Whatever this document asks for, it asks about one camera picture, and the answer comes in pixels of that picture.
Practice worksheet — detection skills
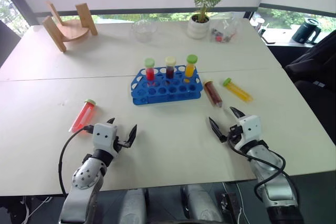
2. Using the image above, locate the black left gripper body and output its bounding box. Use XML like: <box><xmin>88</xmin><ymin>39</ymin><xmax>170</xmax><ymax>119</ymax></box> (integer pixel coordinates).
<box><xmin>112</xmin><ymin>135</ymin><xmax>125</xmax><ymax>154</ymax></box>

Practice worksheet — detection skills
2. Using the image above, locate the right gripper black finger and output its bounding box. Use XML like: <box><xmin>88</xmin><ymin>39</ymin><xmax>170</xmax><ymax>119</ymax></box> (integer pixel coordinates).
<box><xmin>208</xmin><ymin>116</ymin><xmax>227</xmax><ymax>144</ymax></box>
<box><xmin>229</xmin><ymin>106</ymin><xmax>244</xmax><ymax>120</ymax></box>

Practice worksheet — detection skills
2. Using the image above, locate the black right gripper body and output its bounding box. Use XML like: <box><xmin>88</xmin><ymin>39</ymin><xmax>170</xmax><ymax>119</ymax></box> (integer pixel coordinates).
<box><xmin>227</xmin><ymin>125</ymin><xmax>244</xmax><ymax>145</ymax></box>

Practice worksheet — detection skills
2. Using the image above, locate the yellow tube green cap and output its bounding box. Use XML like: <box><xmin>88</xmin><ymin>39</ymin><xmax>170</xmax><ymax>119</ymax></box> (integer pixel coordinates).
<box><xmin>222</xmin><ymin>77</ymin><xmax>254</xmax><ymax>103</ymax></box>

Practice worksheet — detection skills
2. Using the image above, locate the red tube green cap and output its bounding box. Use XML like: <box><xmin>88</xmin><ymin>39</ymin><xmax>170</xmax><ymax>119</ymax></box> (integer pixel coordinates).
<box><xmin>68</xmin><ymin>98</ymin><xmax>98</xmax><ymax>134</ymax></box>
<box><xmin>144</xmin><ymin>58</ymin><xmax>156</xmax><ymax>86</ymax></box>

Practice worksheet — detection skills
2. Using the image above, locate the dark red tube orange cap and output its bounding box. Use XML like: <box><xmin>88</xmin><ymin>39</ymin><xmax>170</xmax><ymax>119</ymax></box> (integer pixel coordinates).
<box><xmin>203</xmin><ymin>78</ymin><xmax>225</xmax><ymax>109</ymax></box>

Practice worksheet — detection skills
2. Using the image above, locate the blue test tube rack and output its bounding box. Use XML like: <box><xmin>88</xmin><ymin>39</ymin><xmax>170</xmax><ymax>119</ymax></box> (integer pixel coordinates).
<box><xmin>130</xmin><ymin>65</ymin><xmax>205</xmax><ymax>106</ymax></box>

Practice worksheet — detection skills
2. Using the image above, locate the orange tube green cap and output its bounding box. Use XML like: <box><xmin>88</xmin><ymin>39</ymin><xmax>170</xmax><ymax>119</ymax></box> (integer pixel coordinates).
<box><xmin>184</xmin><ymin>54</ymin><xmax>198</xmax><ymax>83</ymax></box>

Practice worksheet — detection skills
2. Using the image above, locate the dark red tube cream cap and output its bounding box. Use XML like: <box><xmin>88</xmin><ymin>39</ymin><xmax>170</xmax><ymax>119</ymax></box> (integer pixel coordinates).
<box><xmin>164</xmin><ymin>56</ymin><xmax>176</xmax><ymax>79</ymax></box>

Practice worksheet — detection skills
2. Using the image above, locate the grey rounded shape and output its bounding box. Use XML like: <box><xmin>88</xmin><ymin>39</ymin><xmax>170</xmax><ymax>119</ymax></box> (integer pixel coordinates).
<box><xmin>180</xmin><ymin>184</ymin><xmax>224</xmax><ymax>224</ymax></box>
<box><xmin>122</xmin><ymin>188</ymin><xmax>148</xmax><ymax>224</ymax></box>

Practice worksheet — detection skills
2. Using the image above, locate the clear plastic container with bits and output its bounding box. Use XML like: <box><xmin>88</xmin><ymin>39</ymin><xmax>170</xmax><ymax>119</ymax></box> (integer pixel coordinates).
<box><xmin>208</xmin><ymin>15</ymin><xmax>241</xmax><ymax>44</ymax></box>

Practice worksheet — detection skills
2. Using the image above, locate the black chair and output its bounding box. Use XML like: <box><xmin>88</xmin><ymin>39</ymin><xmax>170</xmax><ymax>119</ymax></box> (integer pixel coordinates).
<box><xmin>284</xmin><ymin>29</ymin><xmax>336</xmax><ymax>142</ymax></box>

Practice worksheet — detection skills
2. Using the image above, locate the white cup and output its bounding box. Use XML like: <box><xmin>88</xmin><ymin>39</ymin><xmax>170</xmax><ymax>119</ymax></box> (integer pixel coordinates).
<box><xmin>255</xmin><ymin>17</ymin><xmax>266</xmax><ymax>32</ymax></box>

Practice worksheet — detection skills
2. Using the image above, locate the white plant pot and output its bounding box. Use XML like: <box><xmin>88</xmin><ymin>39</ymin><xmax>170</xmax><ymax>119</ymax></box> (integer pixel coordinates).
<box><xmin>186</xmin><ymin>14</ymin><xmax>212</xmax><ymax>40</ymax></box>

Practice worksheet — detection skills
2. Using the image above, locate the clear glass beaker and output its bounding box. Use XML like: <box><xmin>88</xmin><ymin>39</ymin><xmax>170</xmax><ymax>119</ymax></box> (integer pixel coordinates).
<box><xmin>131</xmin><ymin>19</ymin><xmax>159</xmax><ymax>44</ymax></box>

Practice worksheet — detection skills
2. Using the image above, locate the wooden stand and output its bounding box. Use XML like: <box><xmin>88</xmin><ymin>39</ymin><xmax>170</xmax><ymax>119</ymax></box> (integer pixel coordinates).
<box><xmin>42</xmin><ymin>1</ymin><xmax>99</xmax><ymax>53</ymax></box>

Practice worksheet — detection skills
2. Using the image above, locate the dark green kettle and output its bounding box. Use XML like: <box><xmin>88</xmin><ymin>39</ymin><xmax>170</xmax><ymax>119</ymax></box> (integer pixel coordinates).
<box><xmin>292</xmin><ymin>17</ymin><xmax>322</xmax><ymax>45</ymax></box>

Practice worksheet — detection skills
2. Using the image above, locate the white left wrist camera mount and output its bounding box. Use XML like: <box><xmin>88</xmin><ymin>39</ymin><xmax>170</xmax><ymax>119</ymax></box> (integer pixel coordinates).
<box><xmin>92</xmin><ymin>122</ymin><xmax>118</xmax><ymax>161</ymax></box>

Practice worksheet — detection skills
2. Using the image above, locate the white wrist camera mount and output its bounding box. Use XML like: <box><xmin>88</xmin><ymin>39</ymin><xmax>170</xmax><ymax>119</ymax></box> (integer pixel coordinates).
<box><xmin>92</xmin><ymin>122</ymin><xmax>118</xmax><ymax>161</ymax></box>
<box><xmin>235</xmin><ymin>115</ymin><xmax>262</xmax><ymax>152</ymax></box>

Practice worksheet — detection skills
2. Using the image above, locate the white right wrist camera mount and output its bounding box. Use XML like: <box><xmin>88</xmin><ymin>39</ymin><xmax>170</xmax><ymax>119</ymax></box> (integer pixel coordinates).
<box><xmin>235</xmin><ymin>115</ymin><xmax>262</xmax><ymax>152</ymax></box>

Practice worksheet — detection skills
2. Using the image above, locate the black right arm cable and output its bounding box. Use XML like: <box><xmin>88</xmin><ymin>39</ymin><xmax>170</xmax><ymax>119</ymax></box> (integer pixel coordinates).
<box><xmin>227</xmin><ymin>131</ymin><xmax>299</xmax><ymax>204</ymax></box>

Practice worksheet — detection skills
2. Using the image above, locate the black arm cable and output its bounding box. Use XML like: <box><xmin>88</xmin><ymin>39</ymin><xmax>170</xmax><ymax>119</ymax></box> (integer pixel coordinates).
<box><xmin>227</xmin><ymin>131</ymin><xmax>299</xmax><ymax>204</ymax></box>
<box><xmin>58</xmin><ymin>125</ymin><xmax>95</xmax><ymax>196</ymax></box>

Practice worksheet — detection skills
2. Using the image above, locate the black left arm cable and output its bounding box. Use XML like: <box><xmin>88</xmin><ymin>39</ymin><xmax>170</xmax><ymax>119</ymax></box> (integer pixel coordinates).
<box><xmin>58</xmin><ymin>125</ymin><xmax>95</xmax><ymax>196</ymax></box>

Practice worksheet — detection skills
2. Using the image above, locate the white cable under table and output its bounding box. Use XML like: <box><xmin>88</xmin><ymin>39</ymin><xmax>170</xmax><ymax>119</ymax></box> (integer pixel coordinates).
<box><xmin>20</xmin><ymin>195</ymin><xmax>55</xmax><ymax>221</ymax></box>

